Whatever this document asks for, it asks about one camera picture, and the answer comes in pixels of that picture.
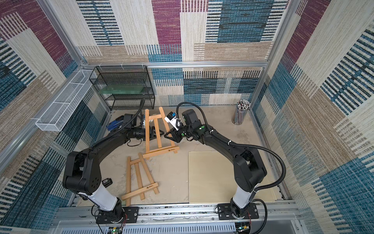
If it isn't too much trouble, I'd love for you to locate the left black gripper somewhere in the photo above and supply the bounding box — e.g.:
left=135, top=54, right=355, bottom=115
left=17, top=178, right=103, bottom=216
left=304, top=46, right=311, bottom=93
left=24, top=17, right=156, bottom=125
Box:
left=132, top=127, right=166, bottom=141

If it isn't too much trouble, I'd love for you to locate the wooden tabletop easel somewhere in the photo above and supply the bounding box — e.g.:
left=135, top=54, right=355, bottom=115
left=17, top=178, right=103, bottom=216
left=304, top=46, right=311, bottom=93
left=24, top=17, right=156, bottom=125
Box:
left=143, top=107, right=180, bottom=159
left=121, top=153, right=159, bottom=206

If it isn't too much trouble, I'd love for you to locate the plywood board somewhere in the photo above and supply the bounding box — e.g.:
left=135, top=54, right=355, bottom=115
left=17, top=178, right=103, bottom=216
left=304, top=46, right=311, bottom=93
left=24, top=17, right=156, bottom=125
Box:
left=188, top=150, right=277, bottom=204

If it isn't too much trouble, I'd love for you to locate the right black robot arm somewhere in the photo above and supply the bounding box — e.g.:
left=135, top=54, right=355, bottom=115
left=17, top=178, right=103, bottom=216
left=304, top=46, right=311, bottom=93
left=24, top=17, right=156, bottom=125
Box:
left=164, top=109, right=267, bottom=210

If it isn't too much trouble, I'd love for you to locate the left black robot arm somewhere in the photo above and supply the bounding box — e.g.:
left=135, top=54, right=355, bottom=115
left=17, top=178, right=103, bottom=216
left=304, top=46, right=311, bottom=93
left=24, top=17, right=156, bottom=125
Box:
left=62, top=114, right=156, bottom=212

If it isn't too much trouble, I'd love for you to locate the blue box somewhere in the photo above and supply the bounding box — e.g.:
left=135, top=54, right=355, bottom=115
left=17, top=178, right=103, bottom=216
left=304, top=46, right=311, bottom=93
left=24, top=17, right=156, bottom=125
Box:
left=106, top=115, right=124, bottom=132

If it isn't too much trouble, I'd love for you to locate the green board on shelf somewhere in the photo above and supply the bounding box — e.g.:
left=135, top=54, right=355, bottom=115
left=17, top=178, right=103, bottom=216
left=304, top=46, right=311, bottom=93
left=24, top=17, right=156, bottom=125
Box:
left=99, top=85, right=144, bottom=95

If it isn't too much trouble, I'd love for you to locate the black handheld device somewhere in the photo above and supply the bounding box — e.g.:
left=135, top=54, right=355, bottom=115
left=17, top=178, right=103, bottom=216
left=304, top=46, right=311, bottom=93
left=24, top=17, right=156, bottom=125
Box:
left=102, top=178, right=113, bottom=188

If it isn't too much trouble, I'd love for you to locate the clear jar of pencils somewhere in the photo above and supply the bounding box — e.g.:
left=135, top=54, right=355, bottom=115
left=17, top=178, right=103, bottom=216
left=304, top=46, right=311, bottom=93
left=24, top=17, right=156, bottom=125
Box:
left=231, top=99, right=250, bottom=125

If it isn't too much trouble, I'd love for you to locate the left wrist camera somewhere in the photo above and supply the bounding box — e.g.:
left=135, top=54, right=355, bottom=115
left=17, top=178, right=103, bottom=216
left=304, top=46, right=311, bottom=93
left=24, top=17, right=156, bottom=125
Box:
left=137, top=115, right=145, bottom=128

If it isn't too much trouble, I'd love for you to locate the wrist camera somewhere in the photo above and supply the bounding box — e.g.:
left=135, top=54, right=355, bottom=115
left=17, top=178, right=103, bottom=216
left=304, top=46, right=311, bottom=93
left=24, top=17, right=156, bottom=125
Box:
left=137, top=115, right=145, bottom=128
left=164, top=112, right=183, bottom=131

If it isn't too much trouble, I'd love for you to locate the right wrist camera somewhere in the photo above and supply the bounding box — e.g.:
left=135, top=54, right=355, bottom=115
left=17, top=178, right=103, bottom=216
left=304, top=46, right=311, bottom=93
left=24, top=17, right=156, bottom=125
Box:
left=164, top=112, right=183, bottom=131

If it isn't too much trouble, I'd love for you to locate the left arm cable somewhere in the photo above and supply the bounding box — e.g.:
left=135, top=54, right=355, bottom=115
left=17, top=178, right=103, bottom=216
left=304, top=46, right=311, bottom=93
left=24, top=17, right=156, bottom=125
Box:
left=90, top=97, right=146, bottom=147

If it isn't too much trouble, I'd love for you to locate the black wire mesh shelf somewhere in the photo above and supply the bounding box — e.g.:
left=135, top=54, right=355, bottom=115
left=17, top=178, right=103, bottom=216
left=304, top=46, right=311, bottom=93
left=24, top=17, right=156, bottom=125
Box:
left=89, top=65, right=155, bottom=111

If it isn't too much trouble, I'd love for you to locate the white wire mesh basket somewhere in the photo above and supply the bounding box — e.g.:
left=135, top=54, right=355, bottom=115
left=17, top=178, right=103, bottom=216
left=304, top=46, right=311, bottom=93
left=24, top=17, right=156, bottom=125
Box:
left=36, top=69, right=92, bottom=132

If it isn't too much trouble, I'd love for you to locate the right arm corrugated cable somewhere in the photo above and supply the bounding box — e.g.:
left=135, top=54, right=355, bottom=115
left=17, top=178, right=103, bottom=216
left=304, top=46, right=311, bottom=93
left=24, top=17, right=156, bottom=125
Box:
left=176, top=101, right=287, bottom=234

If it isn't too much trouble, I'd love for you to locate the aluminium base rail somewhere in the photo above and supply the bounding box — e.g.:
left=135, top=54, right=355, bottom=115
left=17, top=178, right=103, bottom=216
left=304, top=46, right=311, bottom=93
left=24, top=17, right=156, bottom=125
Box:
left=48, top=200, right=308, bottom=234

